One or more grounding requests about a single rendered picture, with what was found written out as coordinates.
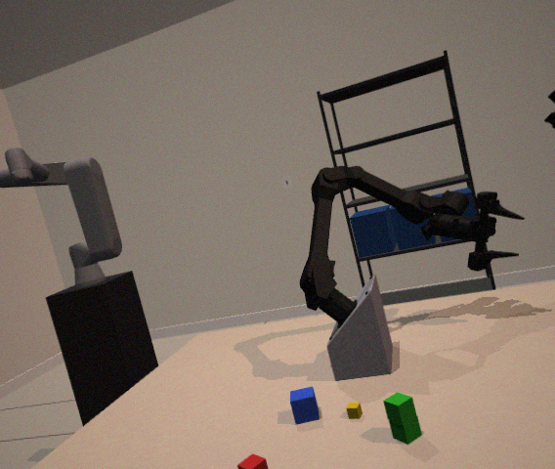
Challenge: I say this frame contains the red block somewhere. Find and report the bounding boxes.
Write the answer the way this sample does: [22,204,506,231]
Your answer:
[237,454,268,469]

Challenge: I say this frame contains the green block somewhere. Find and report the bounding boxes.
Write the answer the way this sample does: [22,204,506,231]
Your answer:
[388,417,421,445]
[383,393,417,426]

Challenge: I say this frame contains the yellow cube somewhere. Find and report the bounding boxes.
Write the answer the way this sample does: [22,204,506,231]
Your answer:
[347,403,363,419]

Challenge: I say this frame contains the blue block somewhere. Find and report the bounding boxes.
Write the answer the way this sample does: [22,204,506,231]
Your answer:
[290,386,319,425]

